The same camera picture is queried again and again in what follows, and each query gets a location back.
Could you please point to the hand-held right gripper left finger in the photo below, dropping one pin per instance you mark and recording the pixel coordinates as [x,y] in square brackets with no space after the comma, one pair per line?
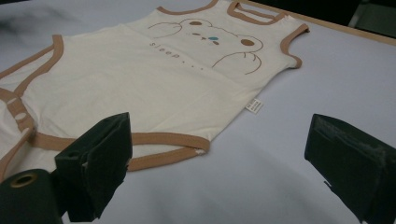
[99,155]

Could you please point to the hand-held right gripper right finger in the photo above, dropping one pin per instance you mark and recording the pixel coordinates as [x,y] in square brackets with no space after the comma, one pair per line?
[351,161]

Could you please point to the cream baby bodysuit brown trim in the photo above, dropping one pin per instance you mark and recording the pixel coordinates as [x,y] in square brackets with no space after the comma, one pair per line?
[140,87]

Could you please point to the light blue table mat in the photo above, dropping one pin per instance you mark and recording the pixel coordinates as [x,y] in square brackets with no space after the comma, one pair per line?
[280,155]

